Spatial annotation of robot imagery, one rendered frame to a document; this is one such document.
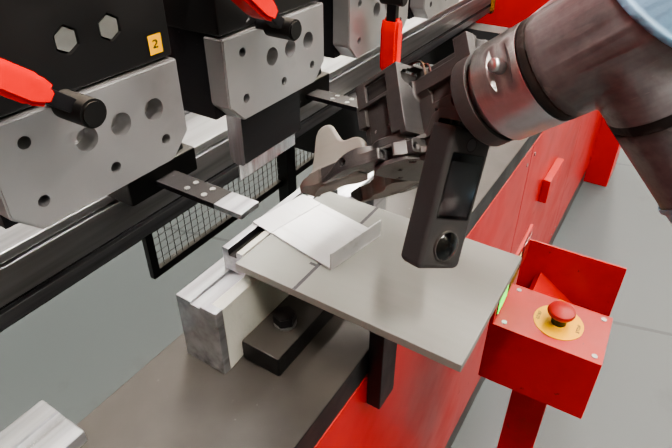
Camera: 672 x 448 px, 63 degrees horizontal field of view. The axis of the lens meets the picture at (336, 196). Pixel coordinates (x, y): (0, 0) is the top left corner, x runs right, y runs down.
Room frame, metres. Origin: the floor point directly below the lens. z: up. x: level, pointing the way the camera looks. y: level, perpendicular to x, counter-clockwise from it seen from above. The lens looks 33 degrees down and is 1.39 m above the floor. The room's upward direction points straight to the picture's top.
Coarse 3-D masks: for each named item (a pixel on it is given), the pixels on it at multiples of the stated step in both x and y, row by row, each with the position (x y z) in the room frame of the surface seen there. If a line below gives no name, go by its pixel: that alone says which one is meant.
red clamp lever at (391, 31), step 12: (384, 0) 0.64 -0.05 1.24; (396, 0) 0.64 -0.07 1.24; (396, 12) 0.64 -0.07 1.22; (384, 24) 0.65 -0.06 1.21; (396, 24) 0.64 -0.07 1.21; (384, 36) 0.64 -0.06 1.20; (396, 36) 0.64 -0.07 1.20; (384, 48) 0.64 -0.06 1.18; (396, 48) 0.64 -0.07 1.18; (384, 60) 0.64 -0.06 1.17; (396, 60) 0.64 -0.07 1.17
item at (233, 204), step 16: (176, 160) 0.67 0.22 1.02; (192, 160) 0.69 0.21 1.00; (144, 176) 0.62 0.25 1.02; (160, 176) 0.64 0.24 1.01; (176, 176) 0.65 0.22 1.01; (112, 192) 0.62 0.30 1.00; (128, 192) 0.60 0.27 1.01; (144, 192) 0.62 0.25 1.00; (176, 192) 0.62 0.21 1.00; (192, 192) 0.61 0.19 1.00; (208, 192) 0.61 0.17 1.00; (224, 192) 0.61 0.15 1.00; (224, 208) 0.57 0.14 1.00; (240, 208) 0.57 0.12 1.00; (256, 208) 0.58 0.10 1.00
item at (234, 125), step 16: (288, 96) 0.57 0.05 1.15; (272, 112) 0.55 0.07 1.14; (288, 112) 0.57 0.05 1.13; (240, 128) 0.51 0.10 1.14; (256, 128) 0.53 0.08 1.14; (272, 128) 0.55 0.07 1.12; (288, 128) 0.57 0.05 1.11; (240, 144) 0.51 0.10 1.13; (256, 144) 0.52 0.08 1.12; (272, 144) 0.55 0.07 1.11; (288, 144) 0.59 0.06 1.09; (240, 160) 0.51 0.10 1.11; (256, 160) 0.54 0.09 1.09; (240, 176) 0.51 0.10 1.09
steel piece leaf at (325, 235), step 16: (320, 208) 0.57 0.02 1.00; (288, 224) 0.54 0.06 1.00; (304, 224) 0.54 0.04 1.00; (320, 224) 0.54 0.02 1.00; (336, 224) 0.54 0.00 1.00; (352, 224) 0.54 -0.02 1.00; (288, 240) 0.51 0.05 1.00; (304, 240) 0.51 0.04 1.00; (320, 240) 0.51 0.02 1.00; (336, 240) 0.51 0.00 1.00; (352, 240) 0.48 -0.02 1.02; (368, 240) 0.50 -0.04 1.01; (320, 256) 0.48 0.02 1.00; (336, 256) 0.46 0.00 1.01
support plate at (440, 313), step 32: (384, 224) 0.54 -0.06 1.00; (256, 256) 0.48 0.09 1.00; (288, 256) 0.48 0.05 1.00; (352, 256) 0.48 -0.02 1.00; (384, 256) 0.48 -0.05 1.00; (480, 256) 0.48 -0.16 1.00; (512, 256) 0.48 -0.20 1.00; (288, 288) 0.43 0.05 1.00; (320, 288) 0.43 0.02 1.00; (352, 288) 0.43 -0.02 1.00; (384, 288) 0.43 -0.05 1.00; (416, 288) 0.43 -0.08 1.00; (448, 288) 0.43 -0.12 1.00; (480, 288) 0.43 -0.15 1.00; (352, 320) 0.39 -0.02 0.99; (384, 320) 0.38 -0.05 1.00; (416, 320) 0.38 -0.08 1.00; (448, 320) 0.38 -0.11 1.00; (480, 320) 0.38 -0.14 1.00; (416, 352) 0.35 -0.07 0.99; (448, 352) 0.34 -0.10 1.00
